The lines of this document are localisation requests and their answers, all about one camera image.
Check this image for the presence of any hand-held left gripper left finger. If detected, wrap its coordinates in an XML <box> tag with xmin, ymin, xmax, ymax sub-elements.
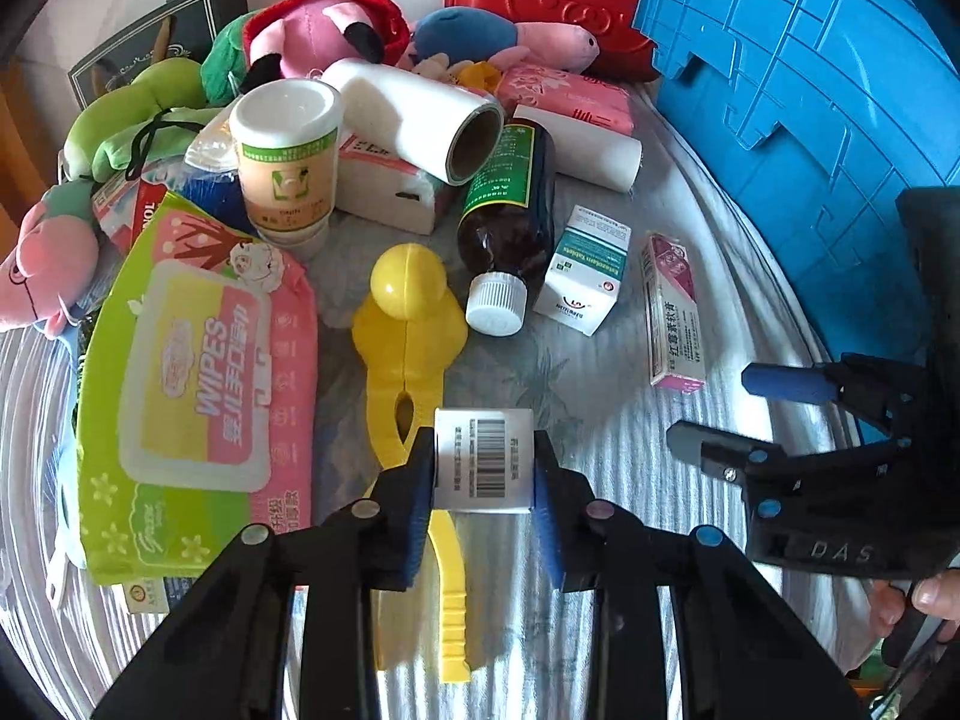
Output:
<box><xmin>90</xmin><ymin>426</ymin><xmax>439</xmax><ymax>720</ymax></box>

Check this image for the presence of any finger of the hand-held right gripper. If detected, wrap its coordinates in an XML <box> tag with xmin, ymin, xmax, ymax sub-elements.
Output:
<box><xmin>741</xmin><ymin>352</ymin><xmax>932</xmax><ymax>442</ymax></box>
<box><xmin>664</xmin><ymin>420</ymin><xmax>914</xmax><ymax>524</ymax></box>

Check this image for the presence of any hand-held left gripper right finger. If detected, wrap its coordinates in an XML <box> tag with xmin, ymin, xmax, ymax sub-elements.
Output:
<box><xmin>529</xmin><ymin>427</ymin><xmax>863</xmax><ymax>720</ymax></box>

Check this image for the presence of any small white barcode box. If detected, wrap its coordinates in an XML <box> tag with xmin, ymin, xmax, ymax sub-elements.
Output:
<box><xmin>433</xmin><ymin>407</ymin><xmax>537</xmax><ymax>517</ymax></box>

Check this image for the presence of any blue plastic crate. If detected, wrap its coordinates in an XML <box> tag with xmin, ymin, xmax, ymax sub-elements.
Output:
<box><xmin>634</xmin><ymin>0</ymin><xmax>960</xmax><ymax>451</ymax></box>

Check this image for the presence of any striped cloth covered desktop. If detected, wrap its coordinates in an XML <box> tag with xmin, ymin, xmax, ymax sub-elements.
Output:
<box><xmin>0</xmin><ymin>82</ymin><xmax>901</xmax><ymax>720</ymax></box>

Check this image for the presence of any person's right hand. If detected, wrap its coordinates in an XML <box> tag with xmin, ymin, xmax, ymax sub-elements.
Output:
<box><xmin>870</xmin><ymin>568</ymin><xmax>960</xmax><ymax>638</ymax></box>

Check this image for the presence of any pink white ointment box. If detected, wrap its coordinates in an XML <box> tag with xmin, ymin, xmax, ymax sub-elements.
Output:
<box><xmin>640</xmin><ymin>231</ymin><xmax>707</xmax><ymax>391</ymax></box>

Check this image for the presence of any yellow plastic toy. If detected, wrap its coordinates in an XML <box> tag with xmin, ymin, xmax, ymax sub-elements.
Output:
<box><xmin>352</xmin><ymin>242</ymin><xmax>473</xmax><ymax>685</ymax></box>

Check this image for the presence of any white teal medicine box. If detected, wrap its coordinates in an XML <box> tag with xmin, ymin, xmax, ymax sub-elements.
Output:
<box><xmin>532</xmin><ymin>204</ymin><xmax>632</xmax><ymax>338</ymax></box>

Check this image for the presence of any green pink wet wipes pack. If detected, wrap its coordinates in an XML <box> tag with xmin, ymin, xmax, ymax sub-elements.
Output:
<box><xmin>75</xmin><ymin>191</ymin><xmax>320</xmax><ymax>590</ymax></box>

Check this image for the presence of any brown medicine bottle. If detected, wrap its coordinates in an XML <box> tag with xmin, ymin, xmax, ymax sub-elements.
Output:
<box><xmin>456</xmin><ymin>120</ymin><xmax>560</xmax><ymax>338</ymax></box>

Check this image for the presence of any white paper roll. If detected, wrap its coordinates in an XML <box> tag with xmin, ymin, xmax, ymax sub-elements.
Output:
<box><xmin>512</xmin><ymin>103</ymin><xmax>644</xmax><ymax>194</ymax></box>

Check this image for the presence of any white lidded paper cup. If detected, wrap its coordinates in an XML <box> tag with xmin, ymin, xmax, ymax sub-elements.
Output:
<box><xmin>229</xmin><ymin>80</ymin><xmax>347</xmax><ymax>260</ymax></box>

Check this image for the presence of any pink tissue pack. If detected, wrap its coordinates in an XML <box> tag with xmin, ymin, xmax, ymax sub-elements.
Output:
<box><xmin>495</xmin><ymin>64</ymin><xmax>637</xmax><ymax>140</ymax></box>

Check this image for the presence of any blue packet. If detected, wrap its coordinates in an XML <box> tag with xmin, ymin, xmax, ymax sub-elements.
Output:
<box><xmin>180</xmin><ymin>169</ymin><xmax>256</xmax><ymax>233</ymax></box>

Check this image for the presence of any red white packet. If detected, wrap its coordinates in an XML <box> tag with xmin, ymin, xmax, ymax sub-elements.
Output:
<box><xmin>90</xmin><ymin>172</ymin><xmax>162</xmax><ymax>256</ymax></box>

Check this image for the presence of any small yellow bear plush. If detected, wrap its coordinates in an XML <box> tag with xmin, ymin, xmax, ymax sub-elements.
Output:
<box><xmin>409</xmin><ymin>52</ymin><xmax>503</xmax><ymax>91</ymax></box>

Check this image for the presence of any pig plush with teal body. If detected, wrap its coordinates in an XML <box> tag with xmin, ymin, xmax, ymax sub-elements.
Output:
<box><xmin>0</xmin><ymin>180</ymin><xmax>102</xmax><ymax>338</ymax></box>

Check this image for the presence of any pink pig plush blue shirt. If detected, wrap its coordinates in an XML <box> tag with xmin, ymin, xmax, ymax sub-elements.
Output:
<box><xmin>405</xmin><ymin>6</ymin><xmax>605</xmax><ymax>80</ymax></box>

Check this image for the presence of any dark green plush toy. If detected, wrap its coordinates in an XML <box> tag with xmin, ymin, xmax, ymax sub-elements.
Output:
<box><xmin>199</xmin><ymin>11</ymin><xmax>263</xmax><ymax>110</ymax></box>

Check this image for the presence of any light green frog plush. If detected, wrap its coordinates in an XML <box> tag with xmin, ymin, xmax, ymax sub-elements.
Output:
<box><xmin>64</xmin><ymin>60</ymin><xmax>226</xmax><ymax>185</ymax></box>

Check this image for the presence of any pink pig plush red dress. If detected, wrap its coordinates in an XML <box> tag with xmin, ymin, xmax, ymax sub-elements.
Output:
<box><xmin>241</xmin><ymin>0</ymin><xmax>412</xmax><ymax>83</ymax></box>

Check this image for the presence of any wooden furniture panel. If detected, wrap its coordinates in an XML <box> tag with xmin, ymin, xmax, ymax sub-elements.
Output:
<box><xmin>0</xmin><ymin>64</ymin><xmax>53</xmax><ymax>241</ymax></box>

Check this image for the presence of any dark framed book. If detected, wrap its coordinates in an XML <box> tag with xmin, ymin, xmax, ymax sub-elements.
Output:
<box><xmin>67</xmin><ymin>0</ymin><xmax>248</xmax><ymax>98</ymax></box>

